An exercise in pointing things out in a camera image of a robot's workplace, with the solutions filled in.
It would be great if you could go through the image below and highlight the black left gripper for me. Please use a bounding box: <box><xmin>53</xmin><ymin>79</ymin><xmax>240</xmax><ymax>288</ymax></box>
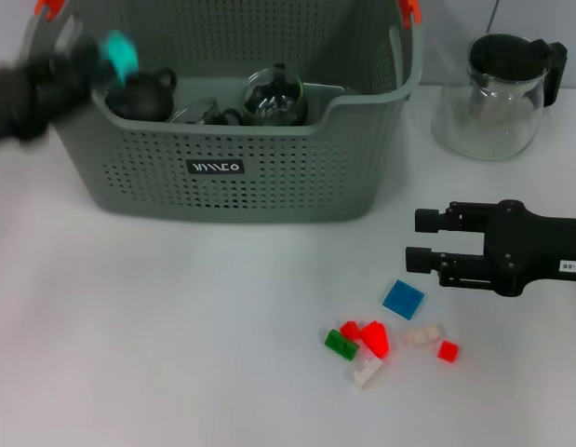
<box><xmin>0</xmin><ymin>32</ymin><xmax>128</xmax><ymax>145</ymax></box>

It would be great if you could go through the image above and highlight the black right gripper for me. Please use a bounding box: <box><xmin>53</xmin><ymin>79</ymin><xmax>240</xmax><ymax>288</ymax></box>
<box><xmin>405</xmin><ymin>198</ymin><xmax>576</xmax><ymax>298</ymax></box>

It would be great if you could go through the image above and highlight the teal square brick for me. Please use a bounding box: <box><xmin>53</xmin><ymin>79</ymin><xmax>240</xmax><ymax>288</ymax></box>
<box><xmin>100</xmin><ymin>30</ymin><xmax>140</xmax><ymax>88</ymax></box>

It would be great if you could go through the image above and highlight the blue square brick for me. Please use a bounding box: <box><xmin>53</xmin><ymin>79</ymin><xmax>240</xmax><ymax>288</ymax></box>
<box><xmin>382</xmin><ymin>278</ymin><xmax>426</xmax><ymax>320</ymax></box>

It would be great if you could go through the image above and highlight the white plastic brick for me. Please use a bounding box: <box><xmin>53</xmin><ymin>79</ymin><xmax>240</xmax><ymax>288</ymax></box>
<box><xmin>401</xmin><ymin>324</ymin><xmax>446</xmax><ymax>349</ymax></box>
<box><xmin>346</xmin><ymin>356</ymin><xmax>384</xmax><ymax>388</ymax></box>

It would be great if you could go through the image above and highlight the glass teacup black sleeve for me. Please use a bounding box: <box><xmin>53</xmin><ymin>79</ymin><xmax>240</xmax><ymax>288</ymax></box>
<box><xmin>240</xmin><ymin>62</ymin><xmax>310</xmax><ymax>127</ymax></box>
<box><xmin>206</xmin><ymin>107</ymin><xmax>245</xmax><ymax>126</ymax></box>
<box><xmin>168</xmin><ymin>96</ymin><xmax>219</xmax><ymax>125</ymax></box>

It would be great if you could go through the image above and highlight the grey perforated storage bin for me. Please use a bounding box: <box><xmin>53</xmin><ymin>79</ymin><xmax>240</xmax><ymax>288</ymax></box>
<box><xmin>17</xmin><ymin>0</ymin><xmax>423</xmax><ymax>224</ymax></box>

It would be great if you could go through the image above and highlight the dark clay teapot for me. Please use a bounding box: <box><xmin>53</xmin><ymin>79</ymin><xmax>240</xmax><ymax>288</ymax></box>
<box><xmin>104</xmin><ymin>68</ymin><xmax>178</xmax><ymax>122</ymax></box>

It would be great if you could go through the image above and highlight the red slope brick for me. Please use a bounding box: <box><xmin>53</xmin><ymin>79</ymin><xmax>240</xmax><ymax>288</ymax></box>
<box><xmin>359</xmin><ymin>319</ymin><xmax>391</xmax><ymax>359</ymax></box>

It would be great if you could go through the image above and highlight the small red square brick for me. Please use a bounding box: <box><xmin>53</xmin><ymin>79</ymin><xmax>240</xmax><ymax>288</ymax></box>
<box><xmin>436</xmin><ymin>339</ymin><xmax>460</xmax><ymax>362</ymax></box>

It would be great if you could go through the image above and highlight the dark green plastic brick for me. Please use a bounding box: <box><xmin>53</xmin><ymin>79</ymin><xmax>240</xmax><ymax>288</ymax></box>
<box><xmin>323</xmin><ymin>328</ymin><xmax>361</xmax><ymax>360</ymax></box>

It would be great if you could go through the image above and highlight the glass pitcher black lid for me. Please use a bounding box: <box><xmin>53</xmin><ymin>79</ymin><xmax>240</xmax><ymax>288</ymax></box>
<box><xmin>430</xmin><ymin>33</ymin><xmax>569</xmax><ymax>162</ymax></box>

